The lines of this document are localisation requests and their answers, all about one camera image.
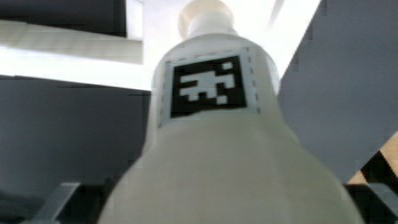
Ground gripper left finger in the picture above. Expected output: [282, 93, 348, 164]
[21, 182, 80, 224]

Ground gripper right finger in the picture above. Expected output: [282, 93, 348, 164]
[346, 183, 398, 224]

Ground white lamp bulb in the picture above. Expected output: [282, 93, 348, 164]
[97, 0, 364, 224]

